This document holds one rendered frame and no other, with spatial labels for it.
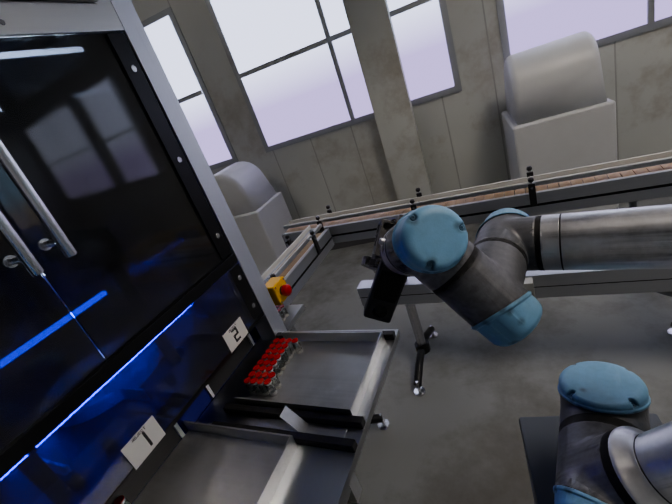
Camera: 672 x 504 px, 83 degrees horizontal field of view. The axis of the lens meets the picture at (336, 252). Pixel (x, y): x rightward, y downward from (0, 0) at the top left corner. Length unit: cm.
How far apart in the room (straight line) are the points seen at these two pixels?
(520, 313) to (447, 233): 12
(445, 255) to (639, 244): 23
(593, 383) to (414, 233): 43
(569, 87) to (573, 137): 30
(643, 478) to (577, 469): 8
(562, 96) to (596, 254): 237
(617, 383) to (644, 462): 16
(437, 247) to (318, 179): 338
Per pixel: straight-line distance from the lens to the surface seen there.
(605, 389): 73
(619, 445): 63
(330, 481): 86
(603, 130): 294
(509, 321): 47
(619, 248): 55
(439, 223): 42
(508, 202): 165
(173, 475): 108
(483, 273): 45
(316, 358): 112
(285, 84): 366
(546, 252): 55
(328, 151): 366
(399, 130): 337
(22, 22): 98
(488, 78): 347
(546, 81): 287
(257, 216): 330
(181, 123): 111
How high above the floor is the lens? 155
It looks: 23 degrees down
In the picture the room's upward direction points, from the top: 20 degrees counter-clockwise
